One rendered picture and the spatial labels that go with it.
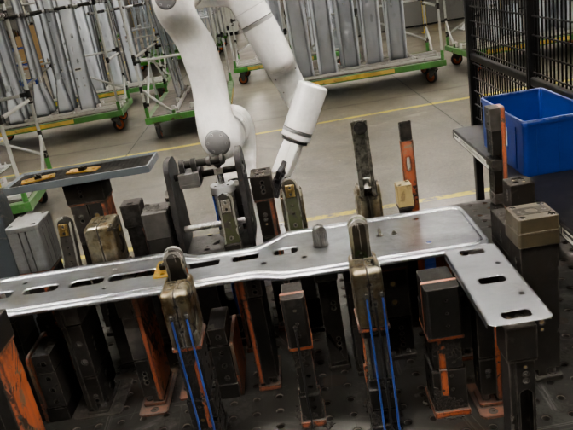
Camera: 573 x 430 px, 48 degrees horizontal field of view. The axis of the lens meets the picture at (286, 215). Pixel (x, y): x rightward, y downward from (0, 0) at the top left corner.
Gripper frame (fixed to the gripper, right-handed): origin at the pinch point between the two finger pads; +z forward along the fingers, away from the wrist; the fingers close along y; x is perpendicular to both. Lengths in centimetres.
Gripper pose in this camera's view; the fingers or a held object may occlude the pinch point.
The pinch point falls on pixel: (277, 190)
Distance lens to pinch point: 184.2
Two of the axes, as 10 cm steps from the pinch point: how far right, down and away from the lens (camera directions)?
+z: -3.2, 9.2, 2.5
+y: -2.0, 1.9, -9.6
